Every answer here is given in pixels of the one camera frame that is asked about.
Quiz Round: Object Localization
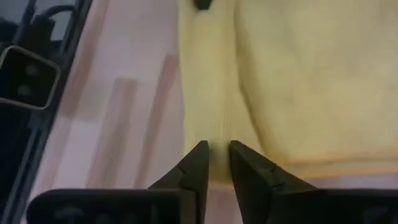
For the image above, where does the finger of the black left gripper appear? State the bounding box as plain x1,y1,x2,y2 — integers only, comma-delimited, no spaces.
192,0,214,11

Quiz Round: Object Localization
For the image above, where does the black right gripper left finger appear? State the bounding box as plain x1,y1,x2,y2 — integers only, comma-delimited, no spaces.
26,140,209,224

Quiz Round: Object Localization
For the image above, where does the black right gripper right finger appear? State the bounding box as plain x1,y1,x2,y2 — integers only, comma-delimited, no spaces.
229,139,398,224

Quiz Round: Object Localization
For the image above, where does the yellow microfiber towel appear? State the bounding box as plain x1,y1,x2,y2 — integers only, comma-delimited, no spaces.
178,0,398,187

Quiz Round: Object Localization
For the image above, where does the black metal table frame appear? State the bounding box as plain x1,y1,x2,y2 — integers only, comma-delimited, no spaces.
0,0,94,224

